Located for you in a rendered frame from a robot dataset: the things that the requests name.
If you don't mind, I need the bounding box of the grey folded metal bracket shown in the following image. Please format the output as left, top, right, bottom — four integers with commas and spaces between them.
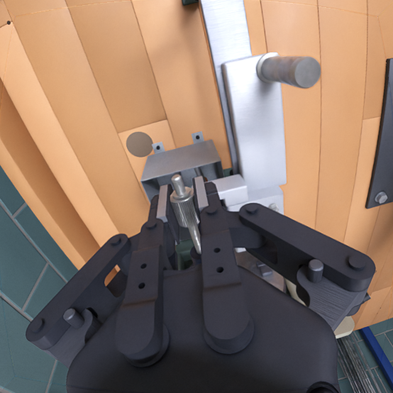
140, 131, 224, 206

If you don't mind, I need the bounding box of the blue bar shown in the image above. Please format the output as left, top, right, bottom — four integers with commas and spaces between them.
359, 324, 393, 376

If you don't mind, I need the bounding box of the silver square block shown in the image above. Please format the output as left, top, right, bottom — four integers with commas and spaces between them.
211, 174, 249, 207

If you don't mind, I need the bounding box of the grey round disc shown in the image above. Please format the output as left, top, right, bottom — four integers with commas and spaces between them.
126, 131, 154, 158

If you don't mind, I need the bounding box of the silver flat rail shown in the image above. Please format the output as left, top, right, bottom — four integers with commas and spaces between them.
199, 0, 253, 173

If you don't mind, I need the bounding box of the silver knurled screw pin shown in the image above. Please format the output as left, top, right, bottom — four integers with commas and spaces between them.
170, 173, 204, 255

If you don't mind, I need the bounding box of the silver sliding plate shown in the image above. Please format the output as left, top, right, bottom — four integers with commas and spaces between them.
221, 57, 288, 216

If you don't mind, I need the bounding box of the grey cylinder knob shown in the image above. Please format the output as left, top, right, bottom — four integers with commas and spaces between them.
255, 52, 322, 90

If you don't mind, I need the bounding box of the dark plate with bolt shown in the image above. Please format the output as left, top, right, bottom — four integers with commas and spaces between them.
365, 58, 393, 210

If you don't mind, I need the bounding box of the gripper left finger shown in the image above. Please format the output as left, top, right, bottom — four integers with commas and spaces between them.
26, 184, 178, 368

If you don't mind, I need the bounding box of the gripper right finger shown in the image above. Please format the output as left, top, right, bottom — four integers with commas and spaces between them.
192, 176, 377, 355

